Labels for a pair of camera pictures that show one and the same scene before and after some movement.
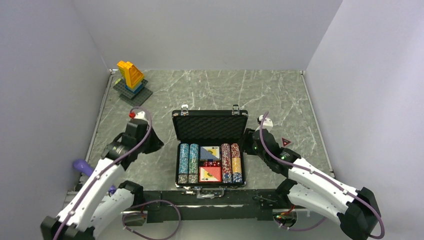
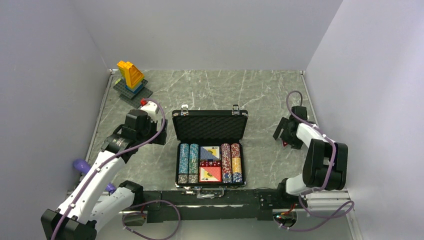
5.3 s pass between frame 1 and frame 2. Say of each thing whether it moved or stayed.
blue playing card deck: stayed
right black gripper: moved
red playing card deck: stayed
